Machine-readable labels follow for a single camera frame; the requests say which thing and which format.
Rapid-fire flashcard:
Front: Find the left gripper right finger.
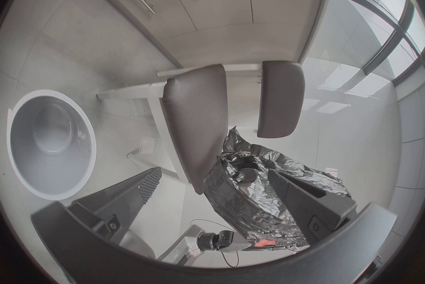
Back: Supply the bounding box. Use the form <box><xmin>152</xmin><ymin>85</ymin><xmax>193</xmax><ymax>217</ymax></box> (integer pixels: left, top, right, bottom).
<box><xmin>268</xmin><ymin>169</ymin><xmax>358</xmax><ymax>245</ymax></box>

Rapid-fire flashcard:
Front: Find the grey padded white chair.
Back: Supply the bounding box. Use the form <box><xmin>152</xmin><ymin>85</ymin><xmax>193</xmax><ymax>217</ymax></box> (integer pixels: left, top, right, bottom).
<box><xmin>96</xmin><ymin>60</ymin><xmax>305</xmax><ymax>195</ymax></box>

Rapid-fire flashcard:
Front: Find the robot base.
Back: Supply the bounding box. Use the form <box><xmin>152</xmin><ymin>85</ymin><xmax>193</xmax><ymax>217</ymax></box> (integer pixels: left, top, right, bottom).
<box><xmin>119</xmin><ymin>224</ymin><xmax>301</xmax><ymax>268</ymax></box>

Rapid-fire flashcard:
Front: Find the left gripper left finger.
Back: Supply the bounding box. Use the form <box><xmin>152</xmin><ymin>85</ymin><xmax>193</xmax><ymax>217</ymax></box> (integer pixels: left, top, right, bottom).
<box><xmin>68</xmin><ymin>167</ymin><xmax>162</xmax><ymax>239</ymax></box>

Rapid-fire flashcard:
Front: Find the window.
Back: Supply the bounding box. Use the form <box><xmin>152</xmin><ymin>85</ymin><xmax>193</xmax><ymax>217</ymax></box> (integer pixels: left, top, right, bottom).
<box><xmin>332</xmin><ymin>0</ymin><xmax>425</xmax><ymax>87</ymax></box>

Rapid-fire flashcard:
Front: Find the white trash bin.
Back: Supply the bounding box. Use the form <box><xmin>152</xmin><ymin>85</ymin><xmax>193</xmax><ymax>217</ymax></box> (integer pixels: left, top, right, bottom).
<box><xmin>7</xmin><ymin>89</ymin><xmax>97</xmax><ymax>200</ymax></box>

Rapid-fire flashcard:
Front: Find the black plastic bag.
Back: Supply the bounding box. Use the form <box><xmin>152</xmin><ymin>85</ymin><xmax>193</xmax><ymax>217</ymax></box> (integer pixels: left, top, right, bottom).
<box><xmin>203</xmin><ymin>125</ymin><xmax>352</xmax><ymax>247</ymax></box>

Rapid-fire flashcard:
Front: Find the beige cabinet with drawers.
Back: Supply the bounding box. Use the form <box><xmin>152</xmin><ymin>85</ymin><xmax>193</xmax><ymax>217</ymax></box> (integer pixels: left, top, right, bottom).
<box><xmin>50</xmin><ymin>0</ymin><xmax>336</xmax><ymax>69</ymax></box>

